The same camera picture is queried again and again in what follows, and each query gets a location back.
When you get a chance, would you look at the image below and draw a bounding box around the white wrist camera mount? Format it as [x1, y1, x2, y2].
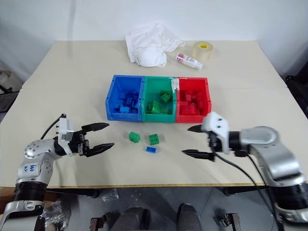
[55, 116, 77, 156]
[201, 111, 231, 154]

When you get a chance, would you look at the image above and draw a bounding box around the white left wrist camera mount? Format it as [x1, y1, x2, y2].
[55, 116, 77, 156]

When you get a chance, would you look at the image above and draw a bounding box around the dark rounded shape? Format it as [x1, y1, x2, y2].
[112, 207, 150, 231]
[176, 203, 203, 231]

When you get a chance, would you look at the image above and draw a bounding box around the small white pink bottle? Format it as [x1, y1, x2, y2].
[175, 52, 204, 71]

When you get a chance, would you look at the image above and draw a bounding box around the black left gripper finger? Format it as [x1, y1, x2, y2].
[81, 122, 110, 134]
[85, 142, 115, 158]

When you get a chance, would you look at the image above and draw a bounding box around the small clear plastic bag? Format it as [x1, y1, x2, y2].
[101, 188, 120, 202]

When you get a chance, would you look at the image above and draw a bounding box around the crumpled white cloth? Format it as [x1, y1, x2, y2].
[124, 22, 186, 68]

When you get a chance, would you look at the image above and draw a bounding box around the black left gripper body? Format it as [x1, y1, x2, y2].
[68, 129, 91, 157]

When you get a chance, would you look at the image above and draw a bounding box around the dark blue toy block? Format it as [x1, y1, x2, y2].
[123, 93, 136, 104]
[129, 102, 140, 115]

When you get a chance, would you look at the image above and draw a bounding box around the white tape strip on bins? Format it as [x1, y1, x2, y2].
[169, 77, 188, 92]

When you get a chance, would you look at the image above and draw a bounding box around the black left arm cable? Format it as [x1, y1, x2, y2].
[39, 115, 64, 140]

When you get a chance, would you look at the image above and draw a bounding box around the red plastic bin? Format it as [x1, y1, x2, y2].
[175, 77, 214, 124]

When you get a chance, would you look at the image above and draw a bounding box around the brown wooden stand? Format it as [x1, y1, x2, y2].
[90, 211, 121, 231]
[213, 209, 241, 231]

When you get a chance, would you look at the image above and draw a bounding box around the blue plastic bin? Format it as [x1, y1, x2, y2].
[105, 74, 145, 121]

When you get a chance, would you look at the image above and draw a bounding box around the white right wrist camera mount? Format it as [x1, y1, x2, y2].
[201, 111, 231, 154]

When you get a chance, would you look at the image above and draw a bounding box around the large red toy block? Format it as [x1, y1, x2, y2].
[179, 104, 197, 116]

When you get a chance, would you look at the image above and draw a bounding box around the clear packing tape roll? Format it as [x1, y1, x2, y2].
[192, 40, 215, 60]

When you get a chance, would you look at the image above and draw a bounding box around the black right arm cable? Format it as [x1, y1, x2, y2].
[213, 149, 286, 231]

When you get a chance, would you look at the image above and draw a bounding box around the green plastic bin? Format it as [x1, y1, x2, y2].
[141, 76, 178, 122]

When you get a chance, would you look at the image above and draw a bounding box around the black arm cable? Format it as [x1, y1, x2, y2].
[39, 115, 64, 140]
[213, 149, 286, 231]

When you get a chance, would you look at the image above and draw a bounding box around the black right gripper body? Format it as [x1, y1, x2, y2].
[206, 131, 224, 154]

